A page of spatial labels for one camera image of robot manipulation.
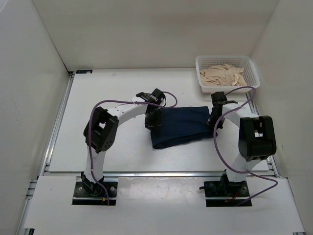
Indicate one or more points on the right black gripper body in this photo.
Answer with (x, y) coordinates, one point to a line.
(212, 119)

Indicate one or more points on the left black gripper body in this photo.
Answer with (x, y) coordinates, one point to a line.
(153, 119)

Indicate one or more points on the dark blue denim trousers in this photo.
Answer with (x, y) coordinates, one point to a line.
(181, 125)

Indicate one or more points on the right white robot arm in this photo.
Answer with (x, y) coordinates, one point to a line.
(256, 142)

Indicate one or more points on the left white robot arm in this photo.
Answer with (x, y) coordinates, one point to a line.
(101, 129)

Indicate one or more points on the beige trousers in basket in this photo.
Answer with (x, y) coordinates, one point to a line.
(223, 76)

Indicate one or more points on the white plastic mesh basket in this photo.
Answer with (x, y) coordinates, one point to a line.
(250, 74)

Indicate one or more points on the blue label sticker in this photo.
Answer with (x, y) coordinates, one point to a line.
(84, 71)

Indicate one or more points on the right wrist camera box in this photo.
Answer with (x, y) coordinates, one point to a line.
(218, 97)

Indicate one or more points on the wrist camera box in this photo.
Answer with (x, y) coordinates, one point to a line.
(159, 97)
(218, 97)

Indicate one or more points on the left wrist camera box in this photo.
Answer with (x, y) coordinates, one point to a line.
(159, 97)

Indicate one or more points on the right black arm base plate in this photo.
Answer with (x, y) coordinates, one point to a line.
(218, 194)

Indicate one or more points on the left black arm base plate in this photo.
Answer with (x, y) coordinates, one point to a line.
(84, 196)

